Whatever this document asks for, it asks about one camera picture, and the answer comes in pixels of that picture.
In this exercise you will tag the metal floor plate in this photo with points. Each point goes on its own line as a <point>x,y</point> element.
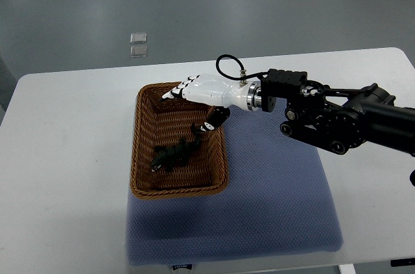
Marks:
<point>137,51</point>
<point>138,37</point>

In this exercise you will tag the black table control panel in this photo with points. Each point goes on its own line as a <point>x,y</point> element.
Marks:
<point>402,262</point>

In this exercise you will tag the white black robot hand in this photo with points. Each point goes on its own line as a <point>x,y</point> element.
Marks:
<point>218,92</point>

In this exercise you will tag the lower metal floor plate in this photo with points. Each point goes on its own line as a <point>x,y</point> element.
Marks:
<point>137,51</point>

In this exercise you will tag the blue grey cushion mat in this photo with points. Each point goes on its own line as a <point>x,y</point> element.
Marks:
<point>277,202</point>

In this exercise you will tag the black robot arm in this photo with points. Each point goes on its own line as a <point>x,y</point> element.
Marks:
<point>335,120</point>

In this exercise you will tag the upper metal floor plate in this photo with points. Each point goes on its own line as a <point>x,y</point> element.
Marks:
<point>138,37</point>

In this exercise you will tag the dark green toy crocodile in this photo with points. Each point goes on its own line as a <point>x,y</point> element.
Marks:
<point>168,156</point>

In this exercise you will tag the brown wicker basket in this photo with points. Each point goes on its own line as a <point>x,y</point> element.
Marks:
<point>164,123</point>

